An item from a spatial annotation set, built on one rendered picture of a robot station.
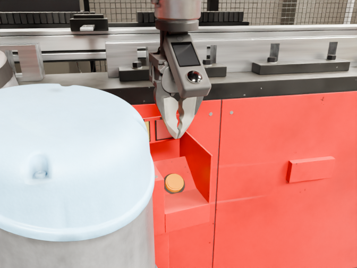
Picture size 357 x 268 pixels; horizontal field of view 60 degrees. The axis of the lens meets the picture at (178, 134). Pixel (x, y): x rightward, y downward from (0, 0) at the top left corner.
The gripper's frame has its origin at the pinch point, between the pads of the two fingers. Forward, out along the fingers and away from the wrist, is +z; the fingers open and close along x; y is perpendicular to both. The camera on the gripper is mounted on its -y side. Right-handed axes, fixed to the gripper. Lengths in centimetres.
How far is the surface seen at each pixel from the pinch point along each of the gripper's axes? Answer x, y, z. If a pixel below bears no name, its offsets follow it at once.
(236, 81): -24.5, 21.1, -1.6
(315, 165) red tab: -51, 12, 25
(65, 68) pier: 16, 255, 55
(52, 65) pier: 26, 255, 51
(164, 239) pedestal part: 3.3, -2.3, 23.9
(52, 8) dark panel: 19, 94, -13
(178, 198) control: 0.7, -2.5, 13.2
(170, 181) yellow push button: 1.2, 0.9, 11.2
